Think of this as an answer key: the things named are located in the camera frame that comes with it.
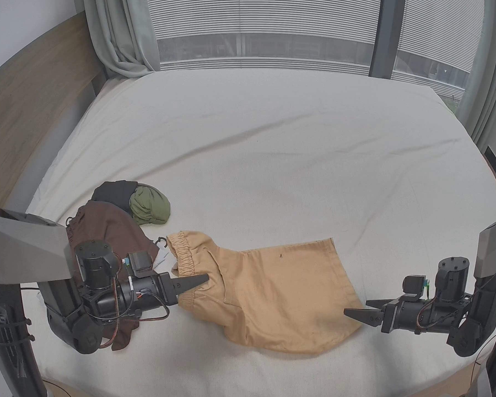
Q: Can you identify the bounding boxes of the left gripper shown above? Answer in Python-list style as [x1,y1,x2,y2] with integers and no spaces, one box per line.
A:
[121,272,178,308]

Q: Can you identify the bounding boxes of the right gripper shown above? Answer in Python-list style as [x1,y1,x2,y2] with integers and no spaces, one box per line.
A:
[344,299,435,335]

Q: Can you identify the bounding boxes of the tan shorts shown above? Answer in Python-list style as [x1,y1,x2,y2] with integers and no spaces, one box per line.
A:
[166,230,364,355]

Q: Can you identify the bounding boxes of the bed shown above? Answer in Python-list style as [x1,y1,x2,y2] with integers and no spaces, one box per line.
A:
[0,13,496,397]

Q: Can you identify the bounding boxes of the white garment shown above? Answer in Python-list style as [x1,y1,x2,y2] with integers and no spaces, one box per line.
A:
[151,237,171,269]

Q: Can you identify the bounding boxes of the brown garment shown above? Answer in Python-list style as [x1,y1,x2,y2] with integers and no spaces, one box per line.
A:
[64,201,158,351]

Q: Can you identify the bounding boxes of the green garment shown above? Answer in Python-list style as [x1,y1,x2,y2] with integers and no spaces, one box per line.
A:
[129,184,171,226]

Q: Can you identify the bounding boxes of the black garment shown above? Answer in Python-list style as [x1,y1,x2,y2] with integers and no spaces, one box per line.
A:
[92,181,139,214]

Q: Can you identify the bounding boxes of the long grey-green curtain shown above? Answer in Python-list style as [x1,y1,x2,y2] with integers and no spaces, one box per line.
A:
[70,0,162,79]

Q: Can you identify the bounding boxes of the window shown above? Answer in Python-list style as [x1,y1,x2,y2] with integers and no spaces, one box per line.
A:
[142,0,492,98]

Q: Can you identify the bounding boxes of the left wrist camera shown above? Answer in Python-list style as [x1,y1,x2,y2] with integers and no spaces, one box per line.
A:
[126,251,154,278]

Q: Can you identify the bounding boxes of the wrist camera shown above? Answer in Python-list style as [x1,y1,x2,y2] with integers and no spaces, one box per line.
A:
[126,251,154,278]
[403,275,430,301]

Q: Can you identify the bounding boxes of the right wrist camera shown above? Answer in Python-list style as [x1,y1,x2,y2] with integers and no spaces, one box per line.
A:
[403,275,430,301]

